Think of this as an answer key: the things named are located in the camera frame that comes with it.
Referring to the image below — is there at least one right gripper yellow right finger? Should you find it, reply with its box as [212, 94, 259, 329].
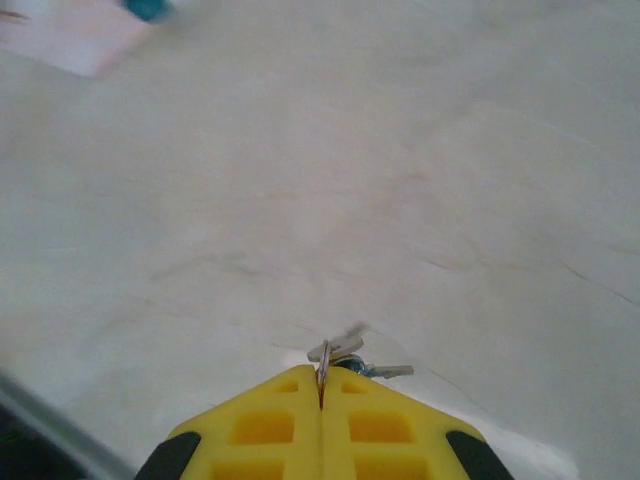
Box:
[318, 365, 517, 480]

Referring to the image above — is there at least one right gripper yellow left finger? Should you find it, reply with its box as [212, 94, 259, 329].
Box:
[133, 363, 322, 480]

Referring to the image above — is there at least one silver key with blue head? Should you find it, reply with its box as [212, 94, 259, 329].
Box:
[343, 352, 416, 383]

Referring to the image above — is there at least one metal key ring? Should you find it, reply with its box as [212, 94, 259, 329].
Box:
[317, 338, 333, 402]

